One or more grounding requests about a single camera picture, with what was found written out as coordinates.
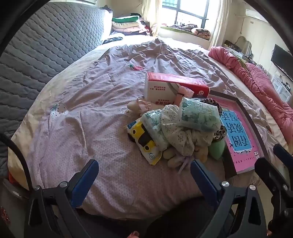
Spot grey round object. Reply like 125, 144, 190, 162
0, 178, 32, 238

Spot vanity mirror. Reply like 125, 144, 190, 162
236, 36, 251, 57

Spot dark gold-trim box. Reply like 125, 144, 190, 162
223, 40, 241, 50

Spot stack of folded clothes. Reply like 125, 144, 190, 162
111, 14, 153, 37

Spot yellow snack packet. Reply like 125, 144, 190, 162
127, 118, 162, 166

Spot red white tissue box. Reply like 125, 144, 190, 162
144, 72, 211, 106

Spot grey shallow cardboard box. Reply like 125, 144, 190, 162
207, 90, 271, 179

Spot cream curtain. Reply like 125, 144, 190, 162
141, 0, 166, 37
208, 0, 232, 50

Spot light green soft bundle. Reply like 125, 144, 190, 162
207, 138, 226, 161

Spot cream floral scrunchie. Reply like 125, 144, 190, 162
160, 104, 213, 158

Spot pink beige plush toy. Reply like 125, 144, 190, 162
127, 98, 159, 118

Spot grey quilted headboard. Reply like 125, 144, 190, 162
0, 2, 115, 179

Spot pink quilt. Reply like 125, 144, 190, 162
208, 46, 293, 140

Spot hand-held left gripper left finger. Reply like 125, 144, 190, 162
24, 159, 99, 238

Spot bed with beige sheet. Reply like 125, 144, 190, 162
8, 34, 293, 215

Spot white air conditioner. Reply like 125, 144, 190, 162
245, 9, 269, 23

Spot black cable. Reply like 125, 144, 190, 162
0, 132, 33, 191

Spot green cloth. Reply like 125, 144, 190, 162
233, 55, 249, 69

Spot green floral tissue pack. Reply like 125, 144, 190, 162
180, 97, 221, 132
141, 110, 170, 151

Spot floral pillow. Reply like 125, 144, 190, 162
191, 27, 211, 38

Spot black wall television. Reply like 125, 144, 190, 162
271, 44, 293, 82

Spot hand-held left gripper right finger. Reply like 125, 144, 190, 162
190, 159, 268, 238

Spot leopard print scrunchie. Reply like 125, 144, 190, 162
201, 98, 227, 142

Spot window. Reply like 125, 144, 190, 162
161, 0, 223, 28

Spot white drawer unit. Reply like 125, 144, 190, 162
271, 75, 293, 101

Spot clothes on windowsill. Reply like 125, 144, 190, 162
170, 23, 195, 31

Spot pink book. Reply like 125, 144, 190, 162
213, 97, 267, 173

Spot pink item in clear wrapper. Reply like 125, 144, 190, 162
175, 87, 195, 104

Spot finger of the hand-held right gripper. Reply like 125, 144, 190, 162
273, 144, 293, 183
255, 157, 293, 220

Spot dark printed pillow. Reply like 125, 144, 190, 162
103, 36, 124, 45

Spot lilac strawberry duvet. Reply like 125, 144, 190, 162
8, 38, 289, 215

